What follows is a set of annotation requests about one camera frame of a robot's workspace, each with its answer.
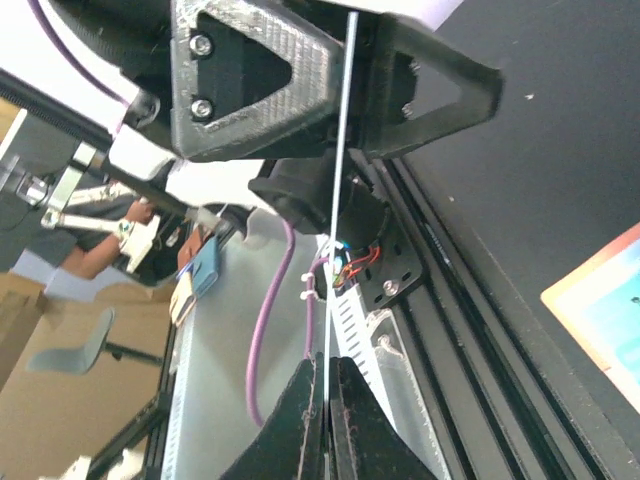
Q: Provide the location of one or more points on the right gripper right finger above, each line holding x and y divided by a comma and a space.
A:
362, 442

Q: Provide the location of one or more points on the teal VIP card in holder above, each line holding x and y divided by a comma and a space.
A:
611, 319

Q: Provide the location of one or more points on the grey office chair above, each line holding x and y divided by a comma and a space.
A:
81, 359

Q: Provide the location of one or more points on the pink leather card holder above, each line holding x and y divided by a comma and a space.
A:
565, 300

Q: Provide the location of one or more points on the teal vip card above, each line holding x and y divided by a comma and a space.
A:
340, 175
611, 319

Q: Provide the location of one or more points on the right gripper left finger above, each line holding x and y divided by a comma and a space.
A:
290, 445

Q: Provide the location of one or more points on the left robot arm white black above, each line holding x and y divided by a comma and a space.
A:
43, 76

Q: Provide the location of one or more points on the person in background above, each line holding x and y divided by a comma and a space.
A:
88, 264

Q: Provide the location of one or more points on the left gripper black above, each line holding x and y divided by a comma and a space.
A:
224, 80

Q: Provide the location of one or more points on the white slotted cable duct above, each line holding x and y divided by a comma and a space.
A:
203, 411

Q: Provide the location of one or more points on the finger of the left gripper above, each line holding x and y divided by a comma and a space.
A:
421, 90

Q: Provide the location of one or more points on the black aluminium rail front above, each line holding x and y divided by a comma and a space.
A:
509, 394

